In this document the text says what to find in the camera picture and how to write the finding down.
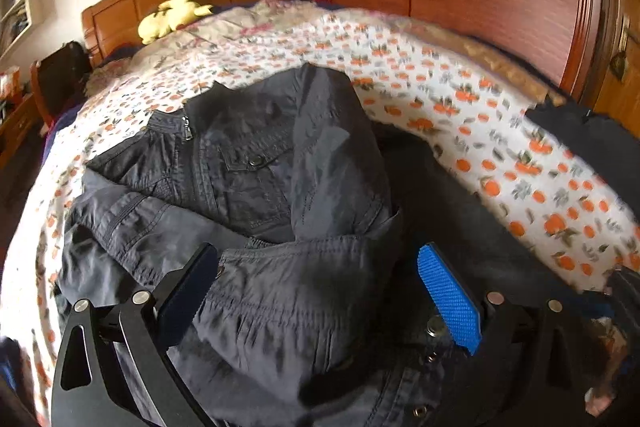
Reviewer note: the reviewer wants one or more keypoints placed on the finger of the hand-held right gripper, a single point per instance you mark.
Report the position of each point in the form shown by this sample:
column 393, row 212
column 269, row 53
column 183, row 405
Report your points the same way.
column 625, row 299

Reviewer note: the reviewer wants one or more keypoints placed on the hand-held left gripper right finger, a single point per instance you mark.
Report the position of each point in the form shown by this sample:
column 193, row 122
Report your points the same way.
column 450, row 297

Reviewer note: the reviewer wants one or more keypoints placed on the black jacket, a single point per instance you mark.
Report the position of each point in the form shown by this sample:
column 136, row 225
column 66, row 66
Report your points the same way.
column 280, row 167

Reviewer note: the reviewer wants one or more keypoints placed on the blue garment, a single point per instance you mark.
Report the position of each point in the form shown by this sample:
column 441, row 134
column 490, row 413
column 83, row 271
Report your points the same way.
column 6, row 367

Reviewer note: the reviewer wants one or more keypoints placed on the wooden desk cabinet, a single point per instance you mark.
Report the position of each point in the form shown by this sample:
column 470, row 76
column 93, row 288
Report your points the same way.
column 17, row 122

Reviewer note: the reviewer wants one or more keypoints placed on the orange print bedsheet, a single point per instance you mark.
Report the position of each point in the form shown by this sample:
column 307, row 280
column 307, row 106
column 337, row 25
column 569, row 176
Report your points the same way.
column 450, row 72

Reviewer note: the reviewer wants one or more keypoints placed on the orange snack bag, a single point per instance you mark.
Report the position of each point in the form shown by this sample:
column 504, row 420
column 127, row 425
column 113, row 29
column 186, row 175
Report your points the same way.
column 9, row 82

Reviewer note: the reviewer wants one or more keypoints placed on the yellow plush toy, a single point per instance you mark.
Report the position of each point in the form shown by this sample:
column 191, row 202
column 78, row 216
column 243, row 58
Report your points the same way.
column 170, row 17

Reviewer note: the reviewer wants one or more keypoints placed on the dark folded garment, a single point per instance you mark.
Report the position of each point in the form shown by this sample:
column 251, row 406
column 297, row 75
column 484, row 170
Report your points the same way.
column 600, row 142

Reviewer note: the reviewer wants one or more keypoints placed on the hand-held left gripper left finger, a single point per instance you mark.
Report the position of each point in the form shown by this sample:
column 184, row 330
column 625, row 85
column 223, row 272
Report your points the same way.
column 187, row 292

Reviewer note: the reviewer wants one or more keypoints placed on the navy blanket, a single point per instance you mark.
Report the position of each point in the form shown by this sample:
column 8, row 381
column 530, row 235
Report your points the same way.
column 52, row 142

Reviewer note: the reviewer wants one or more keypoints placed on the white wall shelf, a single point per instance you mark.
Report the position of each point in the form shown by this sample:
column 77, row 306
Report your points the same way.
column 36, row 7

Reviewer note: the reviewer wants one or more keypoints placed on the floral quilt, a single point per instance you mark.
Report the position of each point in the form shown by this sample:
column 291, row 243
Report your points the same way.
column 240, row 24

